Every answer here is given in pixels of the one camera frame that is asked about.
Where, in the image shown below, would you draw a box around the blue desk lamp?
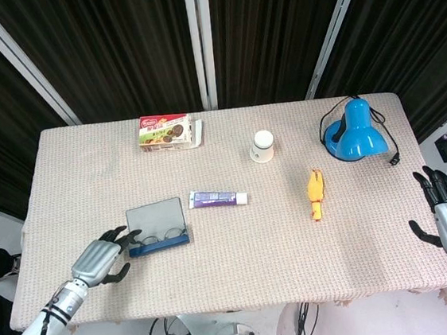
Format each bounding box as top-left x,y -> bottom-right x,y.
318,95 -> 390,164

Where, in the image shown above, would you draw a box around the blue glasses case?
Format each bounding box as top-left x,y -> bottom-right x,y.
123,196 -> 192,259

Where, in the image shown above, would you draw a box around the opened cookie carton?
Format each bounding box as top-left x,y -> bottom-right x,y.
136,110 -> 206,155

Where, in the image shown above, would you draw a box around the black lamp power cable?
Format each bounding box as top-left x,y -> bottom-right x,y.
316,91 -> 403,173

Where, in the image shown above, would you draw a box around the yellow rubber chicken toy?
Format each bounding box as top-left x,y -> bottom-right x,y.
304,167 -> 329,223

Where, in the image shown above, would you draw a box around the white paper cup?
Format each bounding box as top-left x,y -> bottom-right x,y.
247,129 -> 278,166

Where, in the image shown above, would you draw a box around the thin wire eyeglasses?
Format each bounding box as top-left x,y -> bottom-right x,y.
140,226 -> 188,247

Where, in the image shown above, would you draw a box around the dark pleated curtain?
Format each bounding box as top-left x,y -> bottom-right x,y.
0,0 -> 447,224

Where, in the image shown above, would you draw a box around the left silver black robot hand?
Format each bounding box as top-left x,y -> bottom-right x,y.
66,224 -> 148,290

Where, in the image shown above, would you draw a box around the purple toothpaste tube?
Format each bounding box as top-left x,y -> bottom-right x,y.
187,185 -> 250,211

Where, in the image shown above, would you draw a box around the beige cloth-covered table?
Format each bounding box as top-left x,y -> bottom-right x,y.
0,86 -> 447,335

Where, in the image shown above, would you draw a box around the white frame post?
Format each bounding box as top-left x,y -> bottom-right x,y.
0,0 -> 82,134
184,0 -> 221,112
294,0 -> 380,100

